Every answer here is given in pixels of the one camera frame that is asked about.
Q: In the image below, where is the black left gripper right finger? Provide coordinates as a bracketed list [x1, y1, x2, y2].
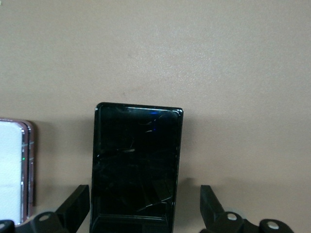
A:
[200, 184, 226, 233]

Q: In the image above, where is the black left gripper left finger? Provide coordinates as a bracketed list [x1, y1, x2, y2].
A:
[55, 184, 91, 233]

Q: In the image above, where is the long black smartphone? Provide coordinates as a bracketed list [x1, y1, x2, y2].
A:
[89, 101, 184, 233]

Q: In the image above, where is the lavender flip phone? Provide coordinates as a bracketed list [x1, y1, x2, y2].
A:
[0, 117, 38, 225]

